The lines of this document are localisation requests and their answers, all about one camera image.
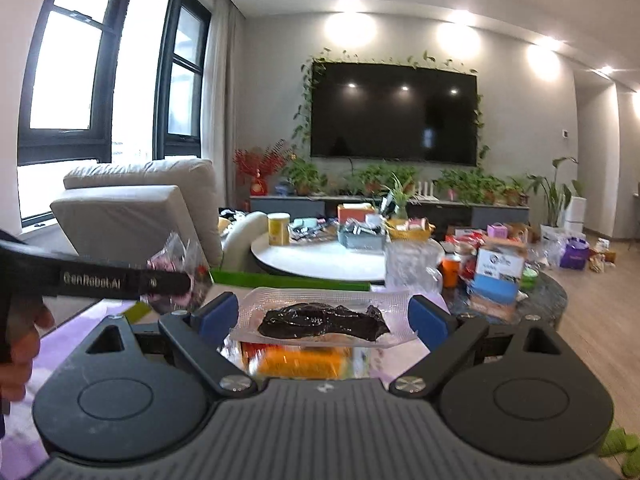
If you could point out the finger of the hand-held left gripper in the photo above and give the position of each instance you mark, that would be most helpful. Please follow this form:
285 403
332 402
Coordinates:
172 284

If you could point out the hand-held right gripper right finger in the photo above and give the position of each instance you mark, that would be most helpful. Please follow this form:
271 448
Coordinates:
425 317

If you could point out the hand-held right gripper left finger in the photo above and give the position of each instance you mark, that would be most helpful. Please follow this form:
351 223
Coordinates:
220 315

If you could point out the pink clear candy bag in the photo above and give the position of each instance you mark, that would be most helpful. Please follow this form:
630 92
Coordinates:
175 260

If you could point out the green cardboard box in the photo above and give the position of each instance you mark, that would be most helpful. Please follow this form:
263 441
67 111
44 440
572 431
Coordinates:
300 282

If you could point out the orange snack packet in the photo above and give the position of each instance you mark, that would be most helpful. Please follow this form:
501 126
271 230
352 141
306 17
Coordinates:
300 362

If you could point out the vacuum packed dark meat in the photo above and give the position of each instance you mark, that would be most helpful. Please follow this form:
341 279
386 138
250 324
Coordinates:
325 322

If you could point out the person's left hand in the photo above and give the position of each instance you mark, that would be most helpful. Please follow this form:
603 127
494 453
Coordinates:
25 355

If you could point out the clear glass pitcher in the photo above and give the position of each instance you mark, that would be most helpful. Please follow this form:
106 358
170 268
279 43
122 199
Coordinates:
412 265

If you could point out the beige armchair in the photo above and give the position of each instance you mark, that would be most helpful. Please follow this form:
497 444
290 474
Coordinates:
140 210

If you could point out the blue white carton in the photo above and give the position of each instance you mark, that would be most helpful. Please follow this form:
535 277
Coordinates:
495 270

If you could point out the wicker basket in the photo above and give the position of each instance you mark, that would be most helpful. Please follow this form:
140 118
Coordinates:
407 232

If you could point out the grey storage basket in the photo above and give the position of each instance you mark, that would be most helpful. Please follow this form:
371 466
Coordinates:
360 240

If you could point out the yellow can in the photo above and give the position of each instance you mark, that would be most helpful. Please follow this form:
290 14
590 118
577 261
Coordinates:
279 230

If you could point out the pink gift box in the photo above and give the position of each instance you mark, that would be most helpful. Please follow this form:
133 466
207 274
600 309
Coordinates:
497 232

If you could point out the green cup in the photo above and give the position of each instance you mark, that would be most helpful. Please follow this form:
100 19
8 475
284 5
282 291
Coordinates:
530 276

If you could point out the white round coffee table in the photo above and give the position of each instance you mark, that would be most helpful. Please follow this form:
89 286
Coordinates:
320 260

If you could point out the dark marble round table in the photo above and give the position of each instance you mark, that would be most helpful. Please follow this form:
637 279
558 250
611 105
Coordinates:
545 300

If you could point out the teal case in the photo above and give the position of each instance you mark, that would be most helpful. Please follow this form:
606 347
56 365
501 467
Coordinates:
306 224

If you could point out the white router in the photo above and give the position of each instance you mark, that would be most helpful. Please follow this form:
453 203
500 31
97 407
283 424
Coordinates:
429 191

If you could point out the spider plant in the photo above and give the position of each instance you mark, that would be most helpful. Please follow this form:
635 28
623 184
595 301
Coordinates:
400 192

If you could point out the orange box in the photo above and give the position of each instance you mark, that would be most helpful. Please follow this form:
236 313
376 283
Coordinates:
352 212

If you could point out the brown cardboard box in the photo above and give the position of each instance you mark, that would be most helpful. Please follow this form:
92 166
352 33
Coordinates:
524 234

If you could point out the black framed window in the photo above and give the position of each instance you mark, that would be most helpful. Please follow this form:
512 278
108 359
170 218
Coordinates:
65 147

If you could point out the grey television cabinet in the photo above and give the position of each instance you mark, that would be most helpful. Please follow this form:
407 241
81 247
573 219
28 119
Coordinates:
300 206

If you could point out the clear plastic bag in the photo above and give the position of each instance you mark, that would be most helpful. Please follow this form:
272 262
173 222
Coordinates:
552 252

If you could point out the red flower decoration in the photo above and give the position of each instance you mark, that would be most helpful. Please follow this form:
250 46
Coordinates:
260 165

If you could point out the purple gift bag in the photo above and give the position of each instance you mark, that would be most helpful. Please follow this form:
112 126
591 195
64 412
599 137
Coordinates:
574 255

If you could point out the row of potted plants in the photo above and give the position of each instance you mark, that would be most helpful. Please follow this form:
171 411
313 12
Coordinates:
305 175

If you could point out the purple patterned tablecloth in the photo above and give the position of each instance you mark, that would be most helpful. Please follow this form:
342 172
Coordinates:
20 440

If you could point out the tall leafy floor plant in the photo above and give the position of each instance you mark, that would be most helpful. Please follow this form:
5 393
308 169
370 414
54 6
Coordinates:
555 195

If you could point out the white air purifier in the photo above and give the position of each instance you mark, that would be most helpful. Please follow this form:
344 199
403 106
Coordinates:
575 212

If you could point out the snack bag on floor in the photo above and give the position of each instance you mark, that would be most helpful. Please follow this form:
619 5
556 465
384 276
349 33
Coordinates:
602 260

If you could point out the cream curtain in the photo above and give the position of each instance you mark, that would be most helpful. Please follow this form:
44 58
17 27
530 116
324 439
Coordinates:
225 85

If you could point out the green slipper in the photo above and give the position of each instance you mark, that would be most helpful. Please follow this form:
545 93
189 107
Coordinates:
617 442

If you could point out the trailing green vine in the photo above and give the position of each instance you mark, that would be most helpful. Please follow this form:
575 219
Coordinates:
306 80

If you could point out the black wall television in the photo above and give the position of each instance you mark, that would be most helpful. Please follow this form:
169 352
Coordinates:
395 110

